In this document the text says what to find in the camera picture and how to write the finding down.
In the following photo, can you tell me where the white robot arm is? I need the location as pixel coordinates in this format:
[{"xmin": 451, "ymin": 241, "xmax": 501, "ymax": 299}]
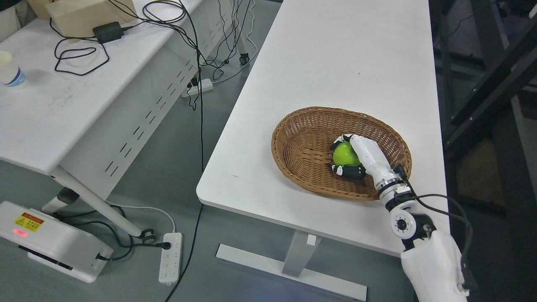
[{"xmin": 375, "ymin": 174, "xmax": 469, "ymax": 302}]

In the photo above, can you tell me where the green apple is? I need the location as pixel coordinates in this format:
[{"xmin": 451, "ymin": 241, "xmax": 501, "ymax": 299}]
[{"xmin": 332, "ymin": 141, "xmax": 361, "ymax": 166}]

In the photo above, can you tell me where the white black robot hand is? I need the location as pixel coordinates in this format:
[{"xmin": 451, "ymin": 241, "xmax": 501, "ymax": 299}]
[{"xmin": 328, "ymin": 133, "xmax": 401, "ymax": 191}]

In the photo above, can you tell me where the brown wicker basket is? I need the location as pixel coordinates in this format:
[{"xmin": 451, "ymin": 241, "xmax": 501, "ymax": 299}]
[{"xmin": 271, "ymin": 106, "xmax": 412, "ymax": 201}]

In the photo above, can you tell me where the long black floor cable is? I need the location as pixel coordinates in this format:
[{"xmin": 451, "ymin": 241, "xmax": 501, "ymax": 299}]
[{"xmin": 164, "ymin": 0, "xmax": 206, "ymax": 302}]

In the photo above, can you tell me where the white perforated side desk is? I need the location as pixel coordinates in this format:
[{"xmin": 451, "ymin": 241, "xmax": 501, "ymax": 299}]
[{"xmin": 1, "ymin": 0, "xmax": 250, "ymax": 238}]

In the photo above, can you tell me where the white power strip near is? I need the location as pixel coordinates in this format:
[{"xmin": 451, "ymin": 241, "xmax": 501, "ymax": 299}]
[{"xmin": 159, "ymin": 232, "xmax": 183, "ymax": 286}]

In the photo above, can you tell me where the white power strip far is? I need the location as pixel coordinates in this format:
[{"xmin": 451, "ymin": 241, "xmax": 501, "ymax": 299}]
[{"xmin": 181, "ymin": 78, "xmax": 213, "ymax": 98}]

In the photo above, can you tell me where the white machine with warning label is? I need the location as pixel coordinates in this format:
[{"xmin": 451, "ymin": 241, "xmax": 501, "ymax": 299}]
[{"xmin": 0, "ymin": 201, "xmax": 113, "ymax": 283}]

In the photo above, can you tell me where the white paper cup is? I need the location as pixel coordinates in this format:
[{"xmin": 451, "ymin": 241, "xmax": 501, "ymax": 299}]
[{"xmin": 0, "ymin": 51, "xmax": 26, "ymax": 90}]

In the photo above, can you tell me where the white power strip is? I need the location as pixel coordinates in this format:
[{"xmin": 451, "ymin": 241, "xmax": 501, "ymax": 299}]
[
  {"xmin": 181, "ymin": 78, "xmax": 213, "ymax": 98},
  {"xmin": 159, "ymin": 232, "xmax": 183, "ymax": 286}
]

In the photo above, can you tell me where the black metal shelf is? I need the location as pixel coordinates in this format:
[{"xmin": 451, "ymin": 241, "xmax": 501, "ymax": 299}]
[{"xmin": 430, "ymin": 0, "xmax": 537, "ymax": 210}]

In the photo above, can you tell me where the white standing desk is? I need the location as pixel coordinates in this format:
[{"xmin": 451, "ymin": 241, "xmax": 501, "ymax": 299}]
[{"xmin": 196, "ymin": 0, "xmax": 446, "ymax": 302}]

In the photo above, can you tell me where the black cable on desk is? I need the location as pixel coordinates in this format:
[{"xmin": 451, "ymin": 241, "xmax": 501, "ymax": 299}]
[{"xmin": 50, "ymin": 17, "xmax": 110, "ymax": 77}]

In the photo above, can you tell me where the cardboard box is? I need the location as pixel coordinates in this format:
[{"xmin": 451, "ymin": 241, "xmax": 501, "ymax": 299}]
[{"xmin": 44, "ymin": 0, "xmax": 136, "ymax": 37}]

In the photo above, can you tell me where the black power adapter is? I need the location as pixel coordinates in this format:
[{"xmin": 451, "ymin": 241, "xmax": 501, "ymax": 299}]
[{"xmin": 92, "ymin": 21, "xmax": 123, "ymax": 44}]

